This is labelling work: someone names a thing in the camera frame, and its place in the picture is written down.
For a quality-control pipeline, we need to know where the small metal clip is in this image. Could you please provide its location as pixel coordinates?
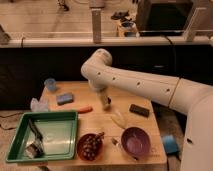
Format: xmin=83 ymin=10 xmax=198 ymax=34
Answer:
xmin=111 ymin=138 xmax=121 ymax=147

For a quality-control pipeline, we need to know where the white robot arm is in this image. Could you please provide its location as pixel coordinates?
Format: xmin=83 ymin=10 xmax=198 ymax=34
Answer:
xmin=81 ymin=49 xmax=213 ymax=171

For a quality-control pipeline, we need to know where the blue sponge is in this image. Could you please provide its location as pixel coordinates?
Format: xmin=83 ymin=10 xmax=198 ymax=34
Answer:
xmin=56 ymin=93 xmax=74 ymax=105

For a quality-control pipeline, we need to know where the black monitor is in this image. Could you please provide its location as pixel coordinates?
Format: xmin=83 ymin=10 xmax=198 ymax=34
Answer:
xmin=136 ymin=0 xmax=193 ymax=31

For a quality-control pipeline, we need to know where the blue plastic cup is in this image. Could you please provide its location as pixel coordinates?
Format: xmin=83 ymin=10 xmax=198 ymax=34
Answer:
xmin=44 ymin=78 xmax=57 ymax=92

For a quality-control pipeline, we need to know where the purple bowl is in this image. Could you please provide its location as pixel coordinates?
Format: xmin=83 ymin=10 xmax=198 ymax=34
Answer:
xmin=121 ymin=127 xmax=151 ymax=158

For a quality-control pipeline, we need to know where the black rectangular block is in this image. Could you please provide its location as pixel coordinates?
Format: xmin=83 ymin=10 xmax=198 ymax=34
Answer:
xmin=129 ymin=104 xmax=149 ymax=117

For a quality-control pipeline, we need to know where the wooden table board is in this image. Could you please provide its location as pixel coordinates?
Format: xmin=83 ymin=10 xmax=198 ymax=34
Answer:
xmin=35 ymin=82 xmax=167 ymax=170

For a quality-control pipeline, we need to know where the yellow banana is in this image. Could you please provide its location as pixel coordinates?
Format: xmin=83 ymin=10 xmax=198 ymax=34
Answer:
xmin=111 ymin=110 xmax=127 ymax=129

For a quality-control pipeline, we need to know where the red bowl with grapes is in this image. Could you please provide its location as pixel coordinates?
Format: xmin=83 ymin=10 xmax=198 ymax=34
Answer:
xmin=77 ymin=132 xmax=104 ymax=161

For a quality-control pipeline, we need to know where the green plastic tray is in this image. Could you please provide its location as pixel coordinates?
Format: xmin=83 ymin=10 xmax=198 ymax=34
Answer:
xmin=6 ymin=111 xmax=78 ymax=163

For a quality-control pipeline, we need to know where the black dish brush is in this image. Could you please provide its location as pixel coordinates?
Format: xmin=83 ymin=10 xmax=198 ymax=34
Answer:
xmin=25 ymin=120 xmax=44 ymax=159

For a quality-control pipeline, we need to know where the orange carrot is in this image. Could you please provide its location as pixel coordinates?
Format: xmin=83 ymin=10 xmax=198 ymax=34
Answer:
xmin=50 ymin=106 xmax=93 ymax=114

